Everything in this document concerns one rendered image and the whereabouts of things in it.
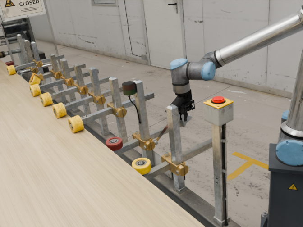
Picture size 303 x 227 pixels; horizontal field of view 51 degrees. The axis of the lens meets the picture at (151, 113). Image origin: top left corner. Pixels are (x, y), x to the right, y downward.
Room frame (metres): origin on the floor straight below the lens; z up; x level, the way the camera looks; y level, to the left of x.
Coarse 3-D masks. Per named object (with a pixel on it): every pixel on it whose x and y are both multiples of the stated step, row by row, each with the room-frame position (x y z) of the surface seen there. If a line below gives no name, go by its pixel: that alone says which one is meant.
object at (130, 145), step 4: (180, 120) 1.55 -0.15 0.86; (180, 124) 1.53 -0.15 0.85; (160, 128) 1.48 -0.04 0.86; (152, 132) 1.45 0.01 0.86; (156, 132) 1.45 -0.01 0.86; (160, 132) 1.46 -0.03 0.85; (152, 136) 1.43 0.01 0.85; (156, 136) 1.44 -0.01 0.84; (132, 140) 1.40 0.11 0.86; (136, 140) 1.39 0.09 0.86; (124, 144) 1.37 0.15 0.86; (128, 144) 1.36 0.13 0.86; (132, 144) 1.37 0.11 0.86; (136, 144) 1.38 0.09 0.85; (124, 148) 1.34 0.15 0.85; (128, 148) 1.35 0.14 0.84; (132, 148) 1.36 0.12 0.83; (116, 152) 1.32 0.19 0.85; (120, 152) 1.33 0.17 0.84
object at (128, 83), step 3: (129, 81) 1.38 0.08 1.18; (132, 81) 1.37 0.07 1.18; (123, 84) 1.34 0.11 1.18; (126, 84) 1.34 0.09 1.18; (129, 84) 1.33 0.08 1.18; (132, 84) 1.33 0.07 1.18; (129, 90) 1.33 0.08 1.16; (129, 96) 1.35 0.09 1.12; (135, 96) 1.37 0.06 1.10; (129, 99) 1.35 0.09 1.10; (132, 102) 1.35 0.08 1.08; (135, 105) 1.36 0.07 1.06; (138, 114) 1.36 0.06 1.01; (138, 117) 1.36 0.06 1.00
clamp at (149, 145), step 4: (136, 136) 1.41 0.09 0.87; (140, 140) 1.37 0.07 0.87; (148, 140) 1.36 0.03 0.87; (140, 144) 1.38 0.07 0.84; (144, 144) 1.35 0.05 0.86; (148, 144) 1.33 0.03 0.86; (152, 144) 1.35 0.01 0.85; (144, 148) 1.34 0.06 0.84; (148, 148) 1.33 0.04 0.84; (152, 148) 1.34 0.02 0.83
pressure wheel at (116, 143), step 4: (108, 140) 1.34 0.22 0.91; (112, 140) 1.33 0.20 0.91; (116, 140) 1.34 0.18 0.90; (120, 140) 1.33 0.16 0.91; (108, 144) 1.31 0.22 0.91; (112, 144) 1.30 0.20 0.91; (116, 144) 1.30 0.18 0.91; (120, 144) 1.31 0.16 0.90; (112, 148) 1.29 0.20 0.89; (116, 148) 1.30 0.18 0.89; (120, 148) 1.31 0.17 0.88
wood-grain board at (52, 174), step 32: (0, 64) 3.21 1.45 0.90; (0, 96) 2.22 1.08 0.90; (32, 96) 2.13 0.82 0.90; (0, 128) 1.65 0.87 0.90; (32, 128) 1.60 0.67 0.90; (64, 128) 1.55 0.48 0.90; (0, 160) 1.29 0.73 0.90; (32, 160) 1.26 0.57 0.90; (64, 160) 1.22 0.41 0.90; (96, 160) 1.19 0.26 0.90; (0, 192) 1.04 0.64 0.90; (32, 192) 1.02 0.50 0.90; (64, 192) 0.99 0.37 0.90; (96, 192) 0.97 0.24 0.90; (128, 192) 0.94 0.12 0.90; (160, 192) 0.92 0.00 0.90; (0, 224) 0.86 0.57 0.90; (32, 224) 0.84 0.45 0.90; (64, 224) 0.82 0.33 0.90; (96, 224) 0.80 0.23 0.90; (128, 224) 0.78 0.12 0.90; (160, 224) 0.77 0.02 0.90; (192, 224) 0.75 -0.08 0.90
